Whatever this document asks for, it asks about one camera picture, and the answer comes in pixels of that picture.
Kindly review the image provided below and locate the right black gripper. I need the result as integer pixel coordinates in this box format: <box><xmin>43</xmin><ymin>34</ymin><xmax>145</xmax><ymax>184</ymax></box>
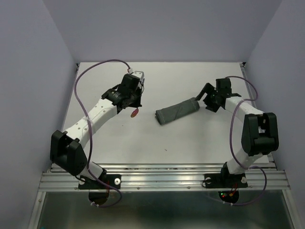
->
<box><xmin>193</xmin><ymin>83</ymin><xmax>220</xmax><ymax>112</ymax></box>

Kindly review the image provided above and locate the iridescent rainbow spoon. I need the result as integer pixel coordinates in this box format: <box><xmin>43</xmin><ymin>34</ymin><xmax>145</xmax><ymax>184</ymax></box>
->
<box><xmin>130</xmin><ymin>108</ymin><xmax>139</xmax><ymax>118</ymax></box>

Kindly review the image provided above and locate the dark grey cloth napkin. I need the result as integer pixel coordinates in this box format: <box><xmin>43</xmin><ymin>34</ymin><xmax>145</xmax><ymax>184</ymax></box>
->
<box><xmin>155</xmin><ymin>97</ymin><xmax>200</xmax><ymax>125</ymax></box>

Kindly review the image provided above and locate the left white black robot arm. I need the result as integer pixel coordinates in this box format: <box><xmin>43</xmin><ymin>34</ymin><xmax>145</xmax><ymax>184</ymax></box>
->
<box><xmin>50</xmin><ymin>71</ymin><xmax>144</xmax><ymax>188</ymax></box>

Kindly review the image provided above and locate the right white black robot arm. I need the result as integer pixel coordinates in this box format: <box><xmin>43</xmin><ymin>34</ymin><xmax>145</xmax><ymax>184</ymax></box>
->
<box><xmin>195</xmin><ymin>76</ymin><xmax>279</xmax><ymax>186</ymax></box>

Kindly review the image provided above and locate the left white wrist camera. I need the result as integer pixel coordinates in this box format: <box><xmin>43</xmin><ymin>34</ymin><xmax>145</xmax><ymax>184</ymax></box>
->
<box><xmin>132</xmin><ymin>71</ymin><xmax>145</xmax><ymax>83</ymax></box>

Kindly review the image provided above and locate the aluminium right side rail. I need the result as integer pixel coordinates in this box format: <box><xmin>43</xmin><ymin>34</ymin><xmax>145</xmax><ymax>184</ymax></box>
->
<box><xmin>240</xmin><ymin>62</ymin><xmax>277</xmax><ymax>167</ymax></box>

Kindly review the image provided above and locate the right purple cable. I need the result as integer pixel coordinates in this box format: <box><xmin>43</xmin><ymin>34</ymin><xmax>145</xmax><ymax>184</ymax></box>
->
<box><xmin>207</xmin><ymin>76</ymin><xmax>268</xmax><ymax>207</ymax></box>

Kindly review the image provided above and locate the purple cable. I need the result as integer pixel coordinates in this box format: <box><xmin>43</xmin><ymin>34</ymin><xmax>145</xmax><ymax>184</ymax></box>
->
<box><xmin>207</xmin><ymin>76</ymin><xmax>268</xmax><ymax>207</ymax></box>
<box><xmin>74</xmin><ymin>59</ymin><xmax>133</xmax><ymax>208</ymax></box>

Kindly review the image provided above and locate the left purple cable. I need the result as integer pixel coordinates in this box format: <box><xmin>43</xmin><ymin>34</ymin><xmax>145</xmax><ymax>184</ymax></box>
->
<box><xmin>74</xmin><ymin>59</ymin><xmax>133</xmax><ymax>208</ymax></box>

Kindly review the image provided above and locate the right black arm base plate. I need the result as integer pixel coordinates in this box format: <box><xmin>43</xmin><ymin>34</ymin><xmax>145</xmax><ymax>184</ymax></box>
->
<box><xmin>202</xmin><ymin>173</ymin><xmax>248</xmax><ymax>189</ymax></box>

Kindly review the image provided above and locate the aluminium front rail frame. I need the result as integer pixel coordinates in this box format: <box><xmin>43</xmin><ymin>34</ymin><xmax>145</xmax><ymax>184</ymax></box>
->
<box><xmin>28</xmin><ymin>161</ymin><xmax>302</xmax><ymax>229</ymax></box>

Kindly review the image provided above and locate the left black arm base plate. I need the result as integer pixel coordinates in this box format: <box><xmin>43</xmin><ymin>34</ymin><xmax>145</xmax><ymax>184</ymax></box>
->
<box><xmin>78</xmin><ymin>173</ymin><xmax>122</xmax><ymax>190</ymax></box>

